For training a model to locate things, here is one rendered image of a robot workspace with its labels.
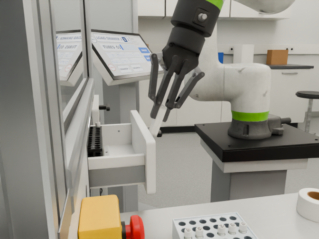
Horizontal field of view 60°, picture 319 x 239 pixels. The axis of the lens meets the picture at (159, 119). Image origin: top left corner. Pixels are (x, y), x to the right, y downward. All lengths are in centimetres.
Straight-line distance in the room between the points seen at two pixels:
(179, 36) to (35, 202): 47
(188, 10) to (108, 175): 36
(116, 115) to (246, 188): 85
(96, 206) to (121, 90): 122
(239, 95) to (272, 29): 391
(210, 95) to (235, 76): 10
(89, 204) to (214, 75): 69
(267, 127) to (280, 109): 320
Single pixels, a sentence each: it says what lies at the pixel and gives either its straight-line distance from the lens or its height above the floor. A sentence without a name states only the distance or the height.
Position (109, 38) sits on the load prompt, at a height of 115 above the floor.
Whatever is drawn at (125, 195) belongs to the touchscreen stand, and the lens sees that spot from 174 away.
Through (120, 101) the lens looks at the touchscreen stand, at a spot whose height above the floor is 82.
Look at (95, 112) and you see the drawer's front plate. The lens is 81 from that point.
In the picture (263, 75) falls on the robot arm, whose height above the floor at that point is 101.
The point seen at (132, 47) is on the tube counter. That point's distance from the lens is 164.
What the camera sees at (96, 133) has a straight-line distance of 68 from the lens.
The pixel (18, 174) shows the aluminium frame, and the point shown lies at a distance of 17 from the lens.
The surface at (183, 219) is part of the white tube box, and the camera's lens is 53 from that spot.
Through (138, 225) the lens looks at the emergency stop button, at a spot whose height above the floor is 89.
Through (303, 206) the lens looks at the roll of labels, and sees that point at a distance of 66.
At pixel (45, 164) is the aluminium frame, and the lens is 17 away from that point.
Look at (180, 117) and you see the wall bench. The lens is 372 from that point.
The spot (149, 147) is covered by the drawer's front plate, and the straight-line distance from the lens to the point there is 51.
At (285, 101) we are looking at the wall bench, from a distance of 422.
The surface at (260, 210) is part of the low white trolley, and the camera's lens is 65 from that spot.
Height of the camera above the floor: 109
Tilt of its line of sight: 14 degrees down
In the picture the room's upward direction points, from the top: straight up
